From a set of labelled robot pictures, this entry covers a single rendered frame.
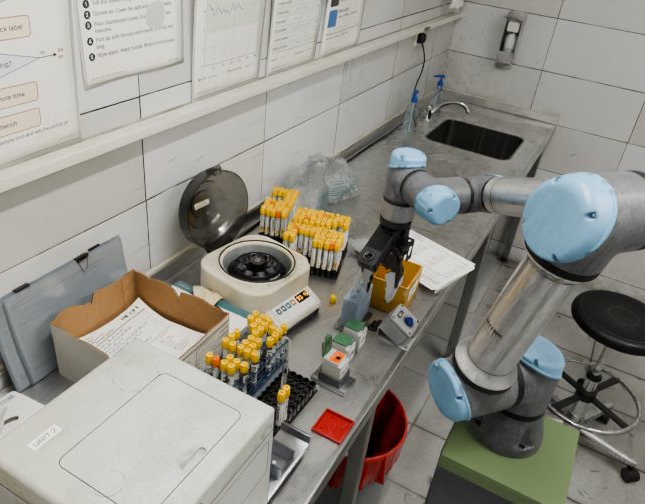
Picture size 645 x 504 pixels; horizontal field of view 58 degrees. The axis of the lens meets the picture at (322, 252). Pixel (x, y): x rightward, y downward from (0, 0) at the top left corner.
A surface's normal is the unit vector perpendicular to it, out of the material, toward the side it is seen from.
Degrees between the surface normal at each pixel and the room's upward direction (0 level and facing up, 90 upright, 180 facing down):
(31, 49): 93
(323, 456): 0
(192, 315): 95
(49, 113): 95
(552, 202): 81
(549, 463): 2
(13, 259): 90
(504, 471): 2
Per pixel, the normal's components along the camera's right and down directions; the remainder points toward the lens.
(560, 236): -0.88, 0.01
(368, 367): 0.11, -0.84
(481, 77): -0.48, 0.42
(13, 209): 0.87, 0.33
